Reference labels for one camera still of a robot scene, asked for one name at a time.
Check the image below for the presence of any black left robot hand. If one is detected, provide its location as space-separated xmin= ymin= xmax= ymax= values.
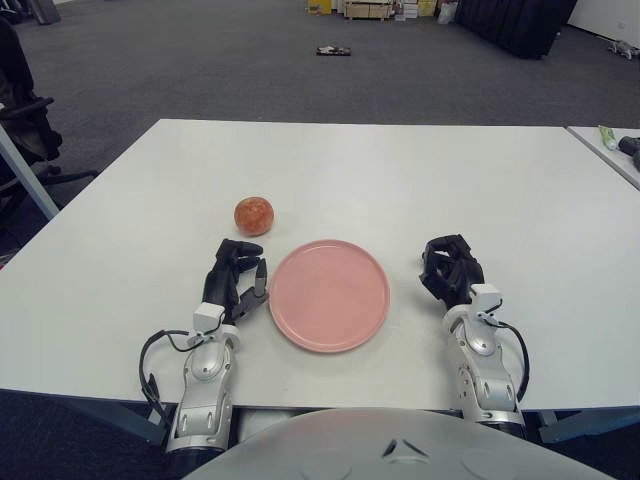
xmin=202 ymin=238 xmax=271 ymax=326

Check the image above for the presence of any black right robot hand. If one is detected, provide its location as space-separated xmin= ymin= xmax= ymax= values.
xmin=417 ymin=233 xmax=486 ymax=310

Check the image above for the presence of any red yellow apple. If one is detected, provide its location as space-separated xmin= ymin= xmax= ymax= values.
xmin=233 ymin=196 xmax=275 ymax=235

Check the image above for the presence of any pink round plate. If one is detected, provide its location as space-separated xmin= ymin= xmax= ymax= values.
xmin=268 ymin=239 xmax=392 ymax=354

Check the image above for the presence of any grey robot torso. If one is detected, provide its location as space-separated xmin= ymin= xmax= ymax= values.
xmin=194 ymin=407 xmax=594 ymax=480

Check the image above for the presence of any black handheld controller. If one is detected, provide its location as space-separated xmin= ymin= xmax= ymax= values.
xmin=618 ymin=134 xmax=640 ymax=174

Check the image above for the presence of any grey blue desk leg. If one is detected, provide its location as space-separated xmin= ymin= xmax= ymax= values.
xmin=0 ymin=119 xmax=59 ymax=221

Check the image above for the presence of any black office chair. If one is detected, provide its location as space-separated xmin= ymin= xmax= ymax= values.
xmin=0 ymin=19 xmax=99 ymax=221

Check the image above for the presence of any black curtain partition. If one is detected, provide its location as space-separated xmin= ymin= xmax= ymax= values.
xmin=453 ymin=0 xmax=576 ymax=60

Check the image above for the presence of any wooden crate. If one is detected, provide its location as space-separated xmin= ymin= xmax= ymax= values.
xmin=342 ymin=0 xmax=391 ymax=22

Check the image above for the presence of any grey bin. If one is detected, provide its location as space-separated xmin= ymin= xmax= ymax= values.
xmin=32 ymin=0 xmax=62 ymax=24

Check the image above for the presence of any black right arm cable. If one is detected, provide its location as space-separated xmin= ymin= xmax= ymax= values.
xmin=492 ymin=319 xmax=531 ymax=406

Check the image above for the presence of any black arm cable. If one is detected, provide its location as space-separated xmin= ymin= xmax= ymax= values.
xmin=138 ymin=328 xmax=201 ymax=426
xmin=492 ymin=319 xmax=531 ymax=406

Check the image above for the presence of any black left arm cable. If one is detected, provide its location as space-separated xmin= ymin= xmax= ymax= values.
xmin=138 ymin=328 xmax=201 ymax=426

